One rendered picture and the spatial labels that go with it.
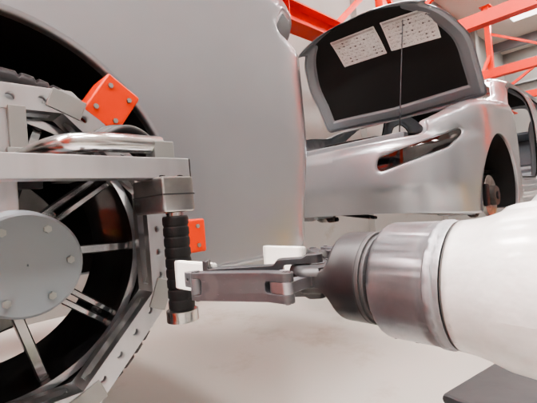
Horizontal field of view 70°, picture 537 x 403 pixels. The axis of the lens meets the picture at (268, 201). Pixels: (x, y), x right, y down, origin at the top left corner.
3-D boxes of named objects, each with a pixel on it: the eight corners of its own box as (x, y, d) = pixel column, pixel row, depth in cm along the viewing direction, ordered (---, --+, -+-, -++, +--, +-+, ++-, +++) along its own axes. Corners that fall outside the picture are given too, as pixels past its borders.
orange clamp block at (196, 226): (151, 256, 81) (188, 249, 87) (170, 257, 75) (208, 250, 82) (149, 222, 81) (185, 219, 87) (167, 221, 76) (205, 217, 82)
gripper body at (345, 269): (364, 341, 28) (275, 321, 35) (417, 312, 34) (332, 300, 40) (356, 237, 28) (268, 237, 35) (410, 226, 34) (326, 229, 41)
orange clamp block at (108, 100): (101, 141, 76) (124, 108, 79) (117, 133, 70) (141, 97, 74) (68, 118, 72) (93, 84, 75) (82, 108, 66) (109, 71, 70)
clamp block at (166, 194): (164, 213, 61) (161, 180, 61) (196, 210, 55) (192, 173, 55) (133, 216, 58) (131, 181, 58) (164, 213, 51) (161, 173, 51)
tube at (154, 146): (121, 174, 71) (116, 117, 71) (175, 159, 57) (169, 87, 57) (5, 174, 58) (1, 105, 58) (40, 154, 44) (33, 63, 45)
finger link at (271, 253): (301, 246, 46) (305, 246, 46) (262, 245, 51) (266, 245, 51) (304, 272, 46) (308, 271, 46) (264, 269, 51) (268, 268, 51)
